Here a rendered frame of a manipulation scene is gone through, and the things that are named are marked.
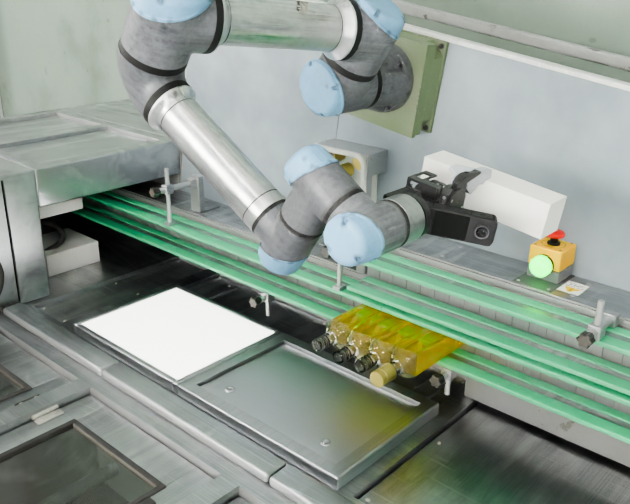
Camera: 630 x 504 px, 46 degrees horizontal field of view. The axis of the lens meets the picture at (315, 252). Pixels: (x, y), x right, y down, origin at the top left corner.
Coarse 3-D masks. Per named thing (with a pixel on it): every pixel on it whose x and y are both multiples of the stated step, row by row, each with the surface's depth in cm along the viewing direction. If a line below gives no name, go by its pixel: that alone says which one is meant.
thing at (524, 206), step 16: (432, 160) 128; (448, 160) 128; (464, 160) 129; (448, 176) 126; (496, 176) 124; (512, 176) 125; (480, 192) 123; (496, 192) 121; (512, 192) 119; (528, 192) 119; (544, 192) 120; (480, 208) 124; (496, 208) 122; (512, 208) 120; (528, 208) 118; (544, 208) 116; (560, 208) 119; (512, 224) 121; (528, 224) 119; (544, 224) 117
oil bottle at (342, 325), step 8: (360, 304) 169; (352, 312) 165; (360, 312) 165; (368, 312) 165; (376, 312) 165; (336, 320) 161; (344, 320) 161; (352, 320) 161; (360, 320) 162; (368, 320) 163; (328, 328) 160; (336, 328) 159; (344, 328) 158; (352, 328) 160; (336, 336) 158; (344, 336) 158; (336, 344) 159; (344, 344) 159
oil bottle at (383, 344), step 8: (392, 328) 159; (400, 328) 159; (408, 328) 159; (416, 328) 159; (424, 328) 160; (376, 336) 155; (384, 336) 155; (392, 336) 155; (400, 336) 155; (408, 336) 156; (376, 344) 153; (384, 344) 152; (392, 344) 152; (368, 352) 154; (376, 352) 152; (384, 352) 151; (384, 360) 151
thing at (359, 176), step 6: (330, 150) 179; (336, 150) 178; (342, 150) 177; (348, 156) 185; (354, 156) 174; (360, 156) 173; (342, 162) 187; (360, 162) 174; (354, 168) 185; (366, 168) 174; (354, 174) 185; (360, 174) 184; (366, 174) 175; (360, 180) 185; (360, 186) 176
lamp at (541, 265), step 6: (534, 258) 149; (540, 258) 148; (546, 258) 148; (534, 264) 149; (540, 264) 148; (546, 264) 148; (552, 264) 148; (534, 270) 149; (540, 270) 148; (546, 270) 148; (552, 270) 149; (540, 276) 149
